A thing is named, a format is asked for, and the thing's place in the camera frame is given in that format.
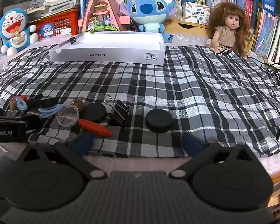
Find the white cardboard box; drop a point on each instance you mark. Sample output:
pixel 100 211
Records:
pixel 107 54

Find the wooden drawer box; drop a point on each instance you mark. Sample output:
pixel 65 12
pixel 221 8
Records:
pixel 186 28

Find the white printed carton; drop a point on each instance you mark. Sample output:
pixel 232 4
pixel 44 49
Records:
pixel 196 14

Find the blue alien plush toy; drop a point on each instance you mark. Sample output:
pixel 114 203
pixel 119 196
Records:
pixel 149 9

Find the brown nut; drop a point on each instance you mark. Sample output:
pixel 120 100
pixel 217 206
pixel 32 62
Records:
pixel 79 103
pixel 12 102

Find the grey cloth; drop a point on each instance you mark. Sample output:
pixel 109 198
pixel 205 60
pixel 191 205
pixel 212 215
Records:
pixel 37 1

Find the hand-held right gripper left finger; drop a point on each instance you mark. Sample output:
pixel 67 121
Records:
pixel 81 142

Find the blue cat plush toy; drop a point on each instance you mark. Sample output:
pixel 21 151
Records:
pixel 14 28

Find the red plastic crate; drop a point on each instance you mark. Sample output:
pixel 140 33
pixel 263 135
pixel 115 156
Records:
pixel 60 21

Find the leaning thin books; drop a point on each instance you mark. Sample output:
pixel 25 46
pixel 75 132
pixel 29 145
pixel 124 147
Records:
pixel 268 32

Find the black round cap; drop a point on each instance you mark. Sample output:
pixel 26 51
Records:
pixel 158 121
pixel 94 112

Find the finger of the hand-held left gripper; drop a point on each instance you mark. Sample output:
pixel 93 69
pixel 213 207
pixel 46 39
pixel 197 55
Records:
pixel 25 121

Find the large black binder clip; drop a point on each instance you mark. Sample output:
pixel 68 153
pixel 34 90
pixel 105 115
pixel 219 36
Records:
pixel 119 115

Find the small black binder clip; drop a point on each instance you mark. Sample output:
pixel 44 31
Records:
pixel 73 40

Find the medium black binder clip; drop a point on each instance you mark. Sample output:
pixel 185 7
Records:
pixel 46 102

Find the light blue hair clip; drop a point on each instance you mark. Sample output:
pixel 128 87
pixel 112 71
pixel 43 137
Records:
pixel 22 103

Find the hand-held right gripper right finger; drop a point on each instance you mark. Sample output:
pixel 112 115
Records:
pixel 191 142

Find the doll with brown hair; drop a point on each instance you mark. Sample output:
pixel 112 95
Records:
pixel 228 23

